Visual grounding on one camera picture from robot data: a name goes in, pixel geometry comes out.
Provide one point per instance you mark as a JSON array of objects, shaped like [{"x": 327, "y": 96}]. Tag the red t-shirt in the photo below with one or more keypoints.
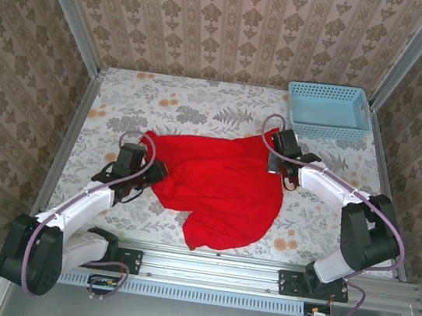
[{"x": 222, "y": 191}]

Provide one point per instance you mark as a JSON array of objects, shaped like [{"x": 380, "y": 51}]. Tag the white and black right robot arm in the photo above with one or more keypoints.
[{"x": 325, "y": 186}]

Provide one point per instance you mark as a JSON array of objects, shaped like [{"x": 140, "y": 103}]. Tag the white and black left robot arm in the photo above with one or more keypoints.
[{"x": 78, "y": 206}]

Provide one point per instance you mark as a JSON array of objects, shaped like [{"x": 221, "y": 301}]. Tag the light blue plastic basket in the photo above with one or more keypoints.
[{"x": 327, "y": 115}]

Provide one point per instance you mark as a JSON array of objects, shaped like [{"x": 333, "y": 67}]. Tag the floral table cover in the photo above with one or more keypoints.
[{"x": 146, "y": 90}]

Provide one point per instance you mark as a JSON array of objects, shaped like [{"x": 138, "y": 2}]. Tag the small circuit board with connectors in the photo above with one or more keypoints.
[
  {"x": 103, "y": 282},
  {"x": 316, "y": 315}
]

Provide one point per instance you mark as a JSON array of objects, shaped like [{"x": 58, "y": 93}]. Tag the aluminium table side rail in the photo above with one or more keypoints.
[
  {"x": 387, "y": 190},
  {"x": 64, "y": 153}
]

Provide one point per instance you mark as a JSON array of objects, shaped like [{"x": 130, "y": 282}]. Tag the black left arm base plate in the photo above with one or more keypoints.
[{"x": 133, "y": 261}]

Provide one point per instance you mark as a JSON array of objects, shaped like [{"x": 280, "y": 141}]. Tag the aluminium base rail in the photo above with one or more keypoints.
[{"x": 211, "y": 268}]

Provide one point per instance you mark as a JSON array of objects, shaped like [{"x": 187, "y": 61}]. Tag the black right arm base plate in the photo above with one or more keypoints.
[{"x": 289, "y": 285}]

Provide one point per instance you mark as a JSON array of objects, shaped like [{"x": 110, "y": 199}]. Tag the aluminium frame post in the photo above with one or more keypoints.
[
  {"x": 410, "y": 56},
  {"x": 70, "y": 12}
]

